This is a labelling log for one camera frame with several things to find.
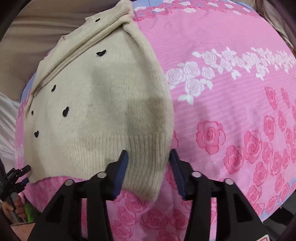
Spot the beige heart-pattern knit sweater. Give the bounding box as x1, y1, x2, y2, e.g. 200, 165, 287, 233
24, 1, 174, 200

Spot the person's left hand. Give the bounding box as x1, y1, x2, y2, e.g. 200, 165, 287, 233
1, 195, 28, 223

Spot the green object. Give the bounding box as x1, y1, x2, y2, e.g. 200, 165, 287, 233
25, 201, 36, 223

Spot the white satin curtain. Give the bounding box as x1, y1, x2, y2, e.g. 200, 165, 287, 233
0, 93, 20, 172

